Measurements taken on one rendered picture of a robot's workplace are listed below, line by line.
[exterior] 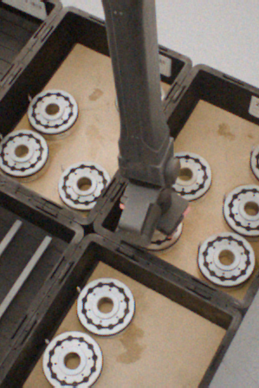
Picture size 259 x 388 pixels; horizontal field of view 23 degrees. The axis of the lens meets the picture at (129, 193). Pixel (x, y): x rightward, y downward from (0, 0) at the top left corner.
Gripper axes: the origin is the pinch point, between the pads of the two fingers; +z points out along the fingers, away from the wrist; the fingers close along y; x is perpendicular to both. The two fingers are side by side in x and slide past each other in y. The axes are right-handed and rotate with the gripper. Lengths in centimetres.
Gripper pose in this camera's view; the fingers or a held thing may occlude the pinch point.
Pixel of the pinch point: (156, 218)
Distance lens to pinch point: 116.9
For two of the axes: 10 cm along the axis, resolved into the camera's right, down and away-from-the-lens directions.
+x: 5.7, -7.8, 2.7
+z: 0.7, 3.7, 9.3
